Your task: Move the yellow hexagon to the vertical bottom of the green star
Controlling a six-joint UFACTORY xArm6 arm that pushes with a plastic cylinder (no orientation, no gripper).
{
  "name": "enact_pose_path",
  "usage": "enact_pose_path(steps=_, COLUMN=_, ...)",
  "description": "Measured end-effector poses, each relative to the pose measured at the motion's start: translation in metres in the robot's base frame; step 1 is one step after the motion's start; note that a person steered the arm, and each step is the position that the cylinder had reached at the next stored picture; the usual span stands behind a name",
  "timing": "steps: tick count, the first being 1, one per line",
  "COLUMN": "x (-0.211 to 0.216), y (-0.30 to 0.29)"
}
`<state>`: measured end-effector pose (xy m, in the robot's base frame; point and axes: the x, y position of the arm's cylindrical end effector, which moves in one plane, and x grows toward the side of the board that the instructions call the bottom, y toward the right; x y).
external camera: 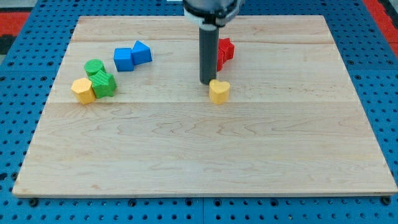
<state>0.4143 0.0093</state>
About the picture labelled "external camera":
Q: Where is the green star block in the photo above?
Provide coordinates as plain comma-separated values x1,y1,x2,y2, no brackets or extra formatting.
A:
89,70,116,98

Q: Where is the blue cube block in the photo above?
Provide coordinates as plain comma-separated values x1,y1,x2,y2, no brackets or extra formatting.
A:
113,48,134,72

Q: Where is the yellow hexagon block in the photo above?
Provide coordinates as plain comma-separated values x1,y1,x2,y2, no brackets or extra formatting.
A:
71,78,96,105

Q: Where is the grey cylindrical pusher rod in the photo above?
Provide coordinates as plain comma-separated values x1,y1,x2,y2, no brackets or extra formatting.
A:
199,29,219,85

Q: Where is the red star block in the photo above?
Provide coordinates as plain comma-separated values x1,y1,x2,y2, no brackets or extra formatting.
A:
217,38,235,72

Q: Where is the yellow heart block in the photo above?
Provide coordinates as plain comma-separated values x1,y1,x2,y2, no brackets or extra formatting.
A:
209,79,231,105

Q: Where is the blue triangular block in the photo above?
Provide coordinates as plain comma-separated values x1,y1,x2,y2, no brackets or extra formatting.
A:
131,40,152,65

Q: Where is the wooden board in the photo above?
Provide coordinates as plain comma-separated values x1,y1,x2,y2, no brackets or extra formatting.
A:
12,16,397,198

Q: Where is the green cylinder block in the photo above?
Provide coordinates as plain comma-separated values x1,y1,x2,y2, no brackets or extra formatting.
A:
83,58,106,77

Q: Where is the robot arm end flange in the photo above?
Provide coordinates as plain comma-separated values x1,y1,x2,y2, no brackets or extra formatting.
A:
182,0,245,31

